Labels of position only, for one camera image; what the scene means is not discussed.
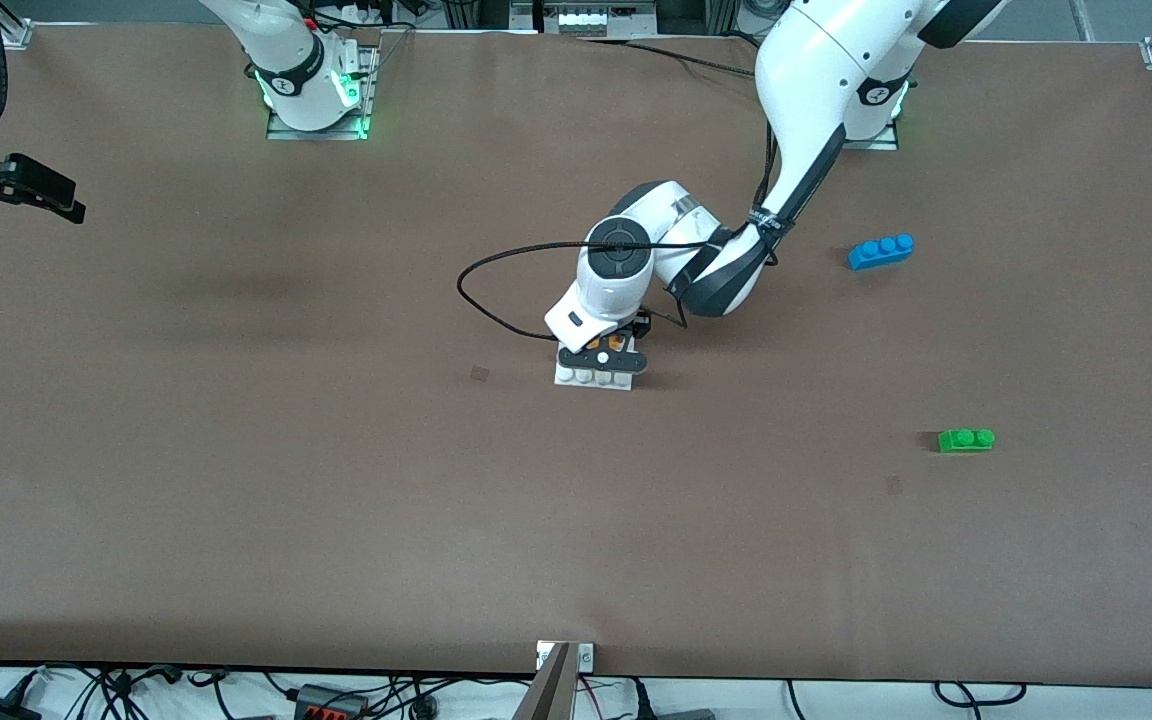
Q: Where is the grey power strip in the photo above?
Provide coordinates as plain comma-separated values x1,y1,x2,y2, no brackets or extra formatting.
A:
542,0,659,37

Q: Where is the grey camera pole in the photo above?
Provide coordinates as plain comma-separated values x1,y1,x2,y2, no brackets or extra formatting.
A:
513,643,577,720

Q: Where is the white studded base plate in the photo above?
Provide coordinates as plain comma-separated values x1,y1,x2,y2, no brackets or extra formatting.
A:
553,340,637,393

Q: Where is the black cable across table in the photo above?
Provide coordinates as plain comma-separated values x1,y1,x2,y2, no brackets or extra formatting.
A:
576,36,759,77

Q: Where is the blue three-stud block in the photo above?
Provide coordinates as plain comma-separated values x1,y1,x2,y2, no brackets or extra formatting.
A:
847,234,916,272

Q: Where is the black looped floor cable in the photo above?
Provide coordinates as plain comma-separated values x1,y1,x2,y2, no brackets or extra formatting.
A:
934,682,1027,708

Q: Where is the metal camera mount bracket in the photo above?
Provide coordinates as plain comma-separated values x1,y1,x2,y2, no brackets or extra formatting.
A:
536,641,596,673

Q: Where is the black box with orange connectors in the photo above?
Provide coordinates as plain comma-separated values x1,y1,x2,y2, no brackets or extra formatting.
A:
294,684,369,720

